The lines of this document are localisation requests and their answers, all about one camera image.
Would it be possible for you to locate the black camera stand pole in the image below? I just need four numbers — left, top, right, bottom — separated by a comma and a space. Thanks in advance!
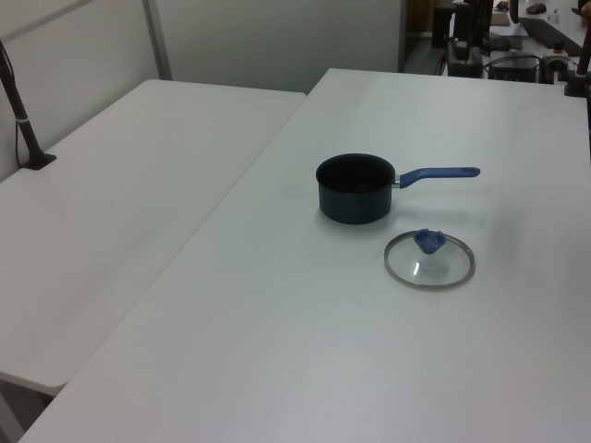
0, 39, 57, 170

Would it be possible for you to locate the dark blue saucepan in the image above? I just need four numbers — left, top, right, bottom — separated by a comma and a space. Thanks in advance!
315, 152, 481, 226

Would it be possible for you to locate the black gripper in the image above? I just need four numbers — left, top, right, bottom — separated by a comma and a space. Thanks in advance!
453, 3, 473, 47

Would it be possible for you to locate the black clamp stand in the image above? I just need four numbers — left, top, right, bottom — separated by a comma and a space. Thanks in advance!
563, 27, 591, 98

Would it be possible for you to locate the dark equipment base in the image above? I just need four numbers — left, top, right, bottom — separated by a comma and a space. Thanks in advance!
446, 39, 487, 78

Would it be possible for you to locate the glass lid with blue knob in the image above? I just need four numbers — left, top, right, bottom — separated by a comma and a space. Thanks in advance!
382, 228, 477, 292

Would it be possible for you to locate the white folding side table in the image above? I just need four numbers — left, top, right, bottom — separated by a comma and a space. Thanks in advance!
0, 78, 308, 443

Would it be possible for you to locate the grey partition post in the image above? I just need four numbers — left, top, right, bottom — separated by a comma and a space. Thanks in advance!
141, 0, 174, 81

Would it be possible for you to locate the grey device with orange button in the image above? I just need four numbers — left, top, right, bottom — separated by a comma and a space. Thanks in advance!
540, 39, 570, 85

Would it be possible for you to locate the black electronics box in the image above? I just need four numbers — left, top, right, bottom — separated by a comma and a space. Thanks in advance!
488, 54, 542, 83

